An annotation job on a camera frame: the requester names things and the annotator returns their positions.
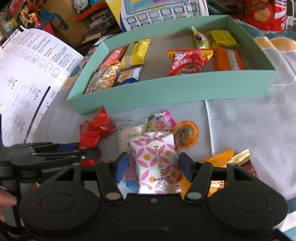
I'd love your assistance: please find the orange yellow snack pack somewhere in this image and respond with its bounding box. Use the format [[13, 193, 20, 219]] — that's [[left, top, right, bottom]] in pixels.
[[180, 149, 234, 199]]

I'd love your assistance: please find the white pink patterned snack pack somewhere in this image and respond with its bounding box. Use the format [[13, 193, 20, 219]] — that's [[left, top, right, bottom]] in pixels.
[[128, 132, 182, 194]]

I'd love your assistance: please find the person's left hand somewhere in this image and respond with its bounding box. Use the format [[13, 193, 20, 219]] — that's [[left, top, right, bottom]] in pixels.
[[0, 188, 17, 223]]

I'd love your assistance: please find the orange jelly cup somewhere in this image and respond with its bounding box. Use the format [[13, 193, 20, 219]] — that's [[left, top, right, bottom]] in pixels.
[[171, 120, 200, 150]]

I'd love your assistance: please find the dark red gold snack pack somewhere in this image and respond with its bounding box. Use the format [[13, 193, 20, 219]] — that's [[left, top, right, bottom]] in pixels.
[[229, 149, 258, 178]]

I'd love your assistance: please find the clear pack white snack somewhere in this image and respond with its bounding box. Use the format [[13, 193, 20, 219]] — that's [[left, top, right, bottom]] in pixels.
[[116, 119, 147, 154]]

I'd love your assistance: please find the red crinkled candy wrapper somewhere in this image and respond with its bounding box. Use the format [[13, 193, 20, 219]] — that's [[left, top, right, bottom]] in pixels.
[[78, 106, 117, 168]]

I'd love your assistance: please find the pink green candy pack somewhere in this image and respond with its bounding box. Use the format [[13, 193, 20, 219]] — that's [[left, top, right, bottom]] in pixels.
[[145, 110, 176, 133]]

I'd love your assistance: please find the grey orange teal blanket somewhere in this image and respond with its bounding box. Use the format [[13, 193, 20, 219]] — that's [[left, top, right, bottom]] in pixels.
[[34, 20, 295, 240]]

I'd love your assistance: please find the brown patterned noodle snack pack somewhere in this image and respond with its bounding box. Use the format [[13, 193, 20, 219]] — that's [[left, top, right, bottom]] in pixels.
[[84, 62, 120, 94]]

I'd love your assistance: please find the blue white cracker pack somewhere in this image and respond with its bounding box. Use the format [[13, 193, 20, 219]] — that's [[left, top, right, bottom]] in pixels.
[[114, 66, 142, 87]]

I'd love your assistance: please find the white instruction manual sheet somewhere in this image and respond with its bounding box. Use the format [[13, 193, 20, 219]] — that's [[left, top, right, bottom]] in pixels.
[[1, 26, 83, 147]]

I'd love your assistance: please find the red yellow chip bag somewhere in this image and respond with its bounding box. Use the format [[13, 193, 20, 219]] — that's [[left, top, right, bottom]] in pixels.
[[167, 49, 214, 76]]

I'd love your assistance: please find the mint green cardboard box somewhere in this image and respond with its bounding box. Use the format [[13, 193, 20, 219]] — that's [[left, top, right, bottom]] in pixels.
[[67, 15, 276, 114]]

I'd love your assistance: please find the salmon orange snack bar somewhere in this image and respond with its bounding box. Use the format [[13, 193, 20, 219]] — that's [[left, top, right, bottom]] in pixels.
[[97, 48, 126, 70]]

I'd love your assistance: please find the orange white wafer pack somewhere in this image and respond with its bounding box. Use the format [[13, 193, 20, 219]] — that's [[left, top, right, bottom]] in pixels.
[[213, 47, 245, 71]]

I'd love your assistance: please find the yellow silver snack pack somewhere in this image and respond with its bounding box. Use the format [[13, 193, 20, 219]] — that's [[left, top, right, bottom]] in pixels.
[[120, 39, 151, 70]]

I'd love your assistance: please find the yellow green candy stick pack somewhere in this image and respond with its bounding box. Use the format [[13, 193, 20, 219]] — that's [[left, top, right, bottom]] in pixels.
[[191, 26, 210, 49]]

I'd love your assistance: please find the yellow square snack pack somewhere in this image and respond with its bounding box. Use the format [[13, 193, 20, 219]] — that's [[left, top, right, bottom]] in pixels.
[[207, 30, 240, 49]]

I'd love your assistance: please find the toy laptop box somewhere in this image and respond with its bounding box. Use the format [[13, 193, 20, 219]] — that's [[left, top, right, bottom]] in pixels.
[[106, 0, 209, 32]]

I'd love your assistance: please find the blue toy train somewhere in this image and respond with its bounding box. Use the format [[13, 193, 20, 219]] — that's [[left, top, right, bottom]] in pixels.
[[73, 0, 90, 15]]

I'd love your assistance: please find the red cookie tin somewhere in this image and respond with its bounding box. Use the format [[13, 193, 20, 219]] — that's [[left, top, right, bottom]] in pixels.
[[243, 0, 287, 32]]

